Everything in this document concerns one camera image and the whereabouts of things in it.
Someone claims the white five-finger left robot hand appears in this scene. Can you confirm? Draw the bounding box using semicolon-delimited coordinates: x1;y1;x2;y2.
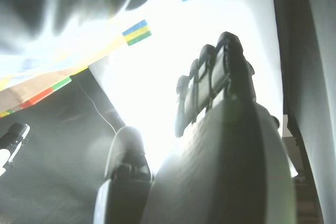
93;31;299;224

